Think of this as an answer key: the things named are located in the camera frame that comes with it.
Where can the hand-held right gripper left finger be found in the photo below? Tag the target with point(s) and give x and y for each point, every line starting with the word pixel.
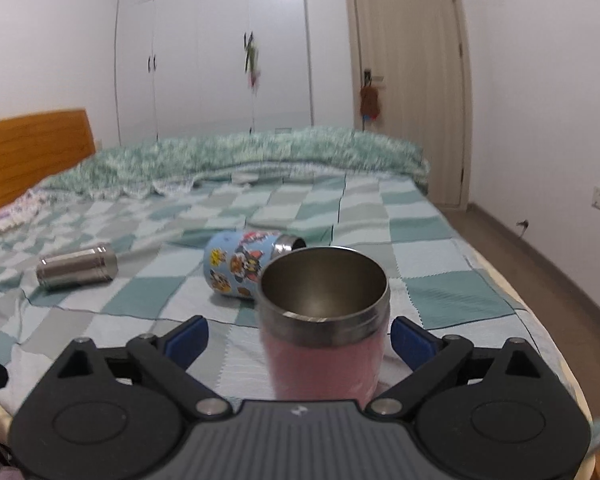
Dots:
pixel 187 341

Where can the black wall plug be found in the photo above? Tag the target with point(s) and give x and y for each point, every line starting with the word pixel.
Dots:
pixel 522 225

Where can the red hanging ornament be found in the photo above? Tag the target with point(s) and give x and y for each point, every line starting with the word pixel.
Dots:
pixel 369 102

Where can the pink steel cup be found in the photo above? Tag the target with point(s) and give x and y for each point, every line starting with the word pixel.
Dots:
pixel 325 360

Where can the hanging ornament on wardrobe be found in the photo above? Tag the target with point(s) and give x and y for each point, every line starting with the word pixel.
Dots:
pixel 252 60

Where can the floral pillow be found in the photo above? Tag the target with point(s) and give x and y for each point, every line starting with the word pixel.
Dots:
pixel 10 215

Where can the checkered bedsheet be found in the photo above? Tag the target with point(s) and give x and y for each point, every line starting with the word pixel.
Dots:
pixel 380 240

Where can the green floral quilt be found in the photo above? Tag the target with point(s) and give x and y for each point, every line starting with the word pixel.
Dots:
pixel 280 152

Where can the beige door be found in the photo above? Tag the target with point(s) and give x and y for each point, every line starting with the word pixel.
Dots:
pixel 410 85

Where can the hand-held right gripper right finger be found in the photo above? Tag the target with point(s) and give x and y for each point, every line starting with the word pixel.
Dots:
pixel 409 342

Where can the silver steel cup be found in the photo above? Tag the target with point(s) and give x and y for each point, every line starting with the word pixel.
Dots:
pixel 77 267

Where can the blue cartoon print cup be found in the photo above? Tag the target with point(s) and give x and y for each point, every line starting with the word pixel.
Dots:
pixel 235 265

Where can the white wardrobe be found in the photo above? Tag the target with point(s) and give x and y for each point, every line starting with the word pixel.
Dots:
pixel 205 60

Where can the wooden headboard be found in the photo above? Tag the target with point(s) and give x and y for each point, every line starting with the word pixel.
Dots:
pixel 30 155

